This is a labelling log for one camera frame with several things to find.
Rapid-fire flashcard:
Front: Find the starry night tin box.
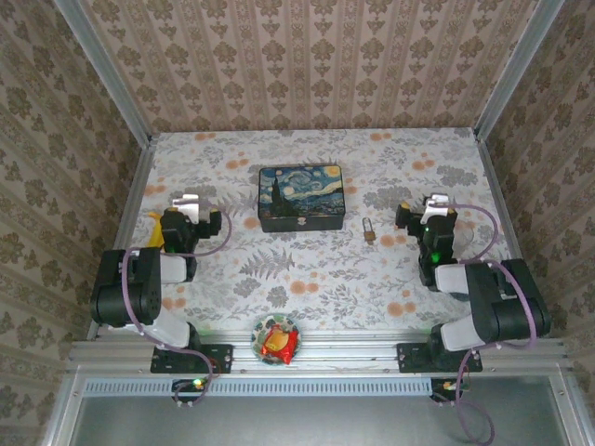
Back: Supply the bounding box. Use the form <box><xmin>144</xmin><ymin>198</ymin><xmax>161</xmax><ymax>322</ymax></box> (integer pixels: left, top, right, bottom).
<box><xmin>258</xmin><ymin>164</ymin><xmax>344</xmax><ymax>234</ymax></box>

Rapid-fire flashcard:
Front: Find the yellow banana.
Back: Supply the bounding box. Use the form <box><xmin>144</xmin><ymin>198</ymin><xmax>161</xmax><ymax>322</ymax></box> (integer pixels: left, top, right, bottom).
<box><xmin>147</xmin><ymin>212</ymin><xmax>167</xmax><ymax>247</ymax></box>

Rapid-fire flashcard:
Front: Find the clear glass bowl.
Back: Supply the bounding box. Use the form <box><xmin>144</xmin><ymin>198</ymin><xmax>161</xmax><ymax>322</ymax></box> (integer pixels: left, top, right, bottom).
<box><xmin>456</xmin><ymin>219</ymin><xmax>478</xmax><ymax>246</ymax></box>

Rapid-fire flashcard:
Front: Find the floral patterned tablecloth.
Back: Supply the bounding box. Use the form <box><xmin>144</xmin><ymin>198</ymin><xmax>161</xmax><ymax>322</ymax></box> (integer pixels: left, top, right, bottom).
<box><xmin>109</xmin><ymin>128</ymin><xmax>536</xmax><ymax>334</ymax></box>

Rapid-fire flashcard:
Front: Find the patterned round plate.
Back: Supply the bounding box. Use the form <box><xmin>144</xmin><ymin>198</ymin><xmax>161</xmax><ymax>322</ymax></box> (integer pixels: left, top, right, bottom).
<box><xmin>251</xmin><ymin>313</ymin><xmax>302</xmax><ymax>367</ymax></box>

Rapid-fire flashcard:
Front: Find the red snack packet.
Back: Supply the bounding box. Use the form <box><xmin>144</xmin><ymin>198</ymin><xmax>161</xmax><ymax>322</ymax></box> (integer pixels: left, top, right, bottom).
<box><xmin>259</xmin><ymin>326</ymin><xmax>299</xmax><ymax>366</ymax></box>

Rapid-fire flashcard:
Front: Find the small circuit board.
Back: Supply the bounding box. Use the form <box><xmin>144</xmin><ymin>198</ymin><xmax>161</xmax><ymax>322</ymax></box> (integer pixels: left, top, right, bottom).
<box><xmin>430</xmin><ymin>377</ymin><xmax>467</xmax><ymax>403</ymax></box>
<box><xmin>171</xmin><ymin>377</ymin><xmax>211</xmax><ymax>403</ymax></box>

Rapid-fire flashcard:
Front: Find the grey metal panel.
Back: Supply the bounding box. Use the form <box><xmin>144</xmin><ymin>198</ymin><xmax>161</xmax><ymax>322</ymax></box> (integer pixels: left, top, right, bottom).
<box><xmin>69</xmin><ymin>394</ymin><xmax>571</xmax><ymax>446</ymax></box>

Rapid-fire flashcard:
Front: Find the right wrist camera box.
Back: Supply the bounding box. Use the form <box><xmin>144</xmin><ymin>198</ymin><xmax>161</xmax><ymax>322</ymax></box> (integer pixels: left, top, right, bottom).
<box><xmin>420</xmin><ymin>194</ymin><xmax>459</xmax><ymax>226</ymax></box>

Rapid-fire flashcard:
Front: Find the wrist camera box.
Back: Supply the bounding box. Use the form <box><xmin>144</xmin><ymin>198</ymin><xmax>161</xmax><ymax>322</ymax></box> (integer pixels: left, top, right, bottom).
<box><xmin>171</xmin><ymin>194</ymin><xmax>203</xmax><ymax>225</ymax></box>
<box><xmin>420</xmin><ymin>194</ymin><xmax>459</xmax><ymax>226</ymax></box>

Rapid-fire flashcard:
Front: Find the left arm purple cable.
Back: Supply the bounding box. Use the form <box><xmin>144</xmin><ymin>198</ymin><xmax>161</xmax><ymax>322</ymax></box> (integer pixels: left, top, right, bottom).
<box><xmin>121</xmin><ymin>199</ymin><xmax>234</xmax><ymax>410</ymax></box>

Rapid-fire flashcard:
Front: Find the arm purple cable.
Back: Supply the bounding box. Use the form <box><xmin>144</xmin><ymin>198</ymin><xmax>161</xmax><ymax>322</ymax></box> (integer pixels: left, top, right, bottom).
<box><xmin>431</xmin><ymin>203</ymin><xmax>540</xmax><ymax>446</ymax></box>
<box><xmin>121</xmin><ymin>199</ymin><xmax>234</xmax><ymax>410</ymax></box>

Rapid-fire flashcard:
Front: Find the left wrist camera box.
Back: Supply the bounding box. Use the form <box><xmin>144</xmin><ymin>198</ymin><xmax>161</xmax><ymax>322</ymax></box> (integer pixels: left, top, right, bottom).
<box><xmin>171</xmin><ymin>194</ymin><xmax>203</xmax><ymax>225</ymax></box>

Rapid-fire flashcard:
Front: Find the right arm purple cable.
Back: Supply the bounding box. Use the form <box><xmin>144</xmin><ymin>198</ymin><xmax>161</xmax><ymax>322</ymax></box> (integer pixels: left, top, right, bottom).
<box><xmin>431</xmin><ymin>203</ymin><xmax>540</xmax><ymax>446</ymax></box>

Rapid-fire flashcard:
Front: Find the aluminium side rail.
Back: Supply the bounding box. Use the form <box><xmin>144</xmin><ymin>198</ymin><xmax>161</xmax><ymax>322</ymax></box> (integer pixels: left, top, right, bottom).
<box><xmin>472</xmin><ymin>129</ymin><xmax>550</xmax><ymax>338</ymax></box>
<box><xmin>86</xmin><ymin>138</ymin><xmax>158</xmax><ymax>341</ymax></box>

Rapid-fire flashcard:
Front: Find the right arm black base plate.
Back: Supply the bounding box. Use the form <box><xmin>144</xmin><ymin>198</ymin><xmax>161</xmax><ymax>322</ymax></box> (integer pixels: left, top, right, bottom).
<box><xmin>396</xmin><ymin>342</ymin><xmax>483</xmax><ymax>374</ymax></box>

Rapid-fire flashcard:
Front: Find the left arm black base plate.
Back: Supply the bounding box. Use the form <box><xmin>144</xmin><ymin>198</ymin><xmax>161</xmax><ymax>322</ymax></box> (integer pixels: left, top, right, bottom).
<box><xmin>150</xmin><ymin>343</ymin><xmax>233</xmax><ymax>374</ymax></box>

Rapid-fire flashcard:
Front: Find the aluminium table edge rail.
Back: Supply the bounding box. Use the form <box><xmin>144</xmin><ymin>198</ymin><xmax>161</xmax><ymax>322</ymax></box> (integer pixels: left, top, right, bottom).
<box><xmin>69</xmin><ymin>328</ymin><xmax>571</xmax><ymax>375</ymax></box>

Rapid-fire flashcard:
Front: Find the aluminium frame post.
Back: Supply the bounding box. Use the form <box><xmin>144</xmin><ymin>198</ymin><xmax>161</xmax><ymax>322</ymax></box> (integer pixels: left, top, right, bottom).
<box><xmin>52</xmin><ymin>0</ymin><xmax>153</xmax><ymax>146</ymax></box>
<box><xmin>472</xmin><ymin>0</ymin><xmax>566</xmax><ymax>140</ymax></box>

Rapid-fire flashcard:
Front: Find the white slotted cable duct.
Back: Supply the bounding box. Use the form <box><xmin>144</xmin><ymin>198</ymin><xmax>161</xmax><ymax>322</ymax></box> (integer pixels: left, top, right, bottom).
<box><xmin>86</xmin><ymin>376</ymin><xmax>441</xmax><ymax>398</ymax></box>

